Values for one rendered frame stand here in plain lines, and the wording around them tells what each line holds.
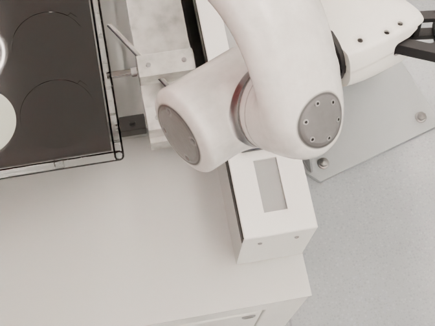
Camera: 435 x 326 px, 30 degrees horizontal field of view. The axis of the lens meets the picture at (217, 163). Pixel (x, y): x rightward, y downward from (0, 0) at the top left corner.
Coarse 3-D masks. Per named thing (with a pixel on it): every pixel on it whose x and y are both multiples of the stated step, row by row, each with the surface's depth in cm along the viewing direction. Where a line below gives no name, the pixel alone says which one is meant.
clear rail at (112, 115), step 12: (96, 0) 116; (96, 12) 115; (96, 24) 115; (96, 36) 114; (108, 60) 113; (108, 72) 112; (108, 84) 112; (108, 96) 111; (108, 108) 111; (120, 132) 110; (120, 144) 109; (120, 156) 108
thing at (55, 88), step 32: (0, 0) 116; (32, 0) 116; (64, 0) 116; (0, 32) 114; (32, 32) 114; (64, 32) 115; (0, 64) 113; (32, 64) 113; (64, 64) 113; (96, 64) 113; (32, 96) 111; (64, 96) 111; (96, 96) 111; (32, 128) 110; (64, 128) 110; (96, 128) 110; (0, 160) 108; (32, 160) 108
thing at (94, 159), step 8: (112, 152) 109; (56, 160) 108; (64, 160) 108; (72, 160) 108; (80, 160) 108; (88, 160) 108; (96, 160) 108; (104, 160) 108; (112, 160) 109; (8, 168) 107; (16, 168) 107; (24, 168) 107; (32, 168) 107; (40, 168) 107; (48, 168) 107; (56, 168) 108; (64, 168) 108; (0, 176) 107; (8, 176) 107; (16, 176) 107
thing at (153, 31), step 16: (128, 0) 119; (144, 0) 119; (160, 0) 119; (176, 0) 119; (128, 16) 119; (144, 16) 118; (160, 16) 118; (176, 16) 118; (144, 32) 117; (160, 32) 117; (176, 32) 117; (144, 48) 116; (160, 48) 117; (176, 48) 117; (144, 96) 114; (144, 112) 114; (160, 144) 113
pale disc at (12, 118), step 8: (0, 96) 111; (0, 104) 110; (8, 104) 110; (0, 112) 110; (8, 112) 110; (0, 120) 110; (8, 120) 110; (0, 128) 109; (8, 128) 109; (0, 136) 109; (8, 136) 109; (0, 144) 108
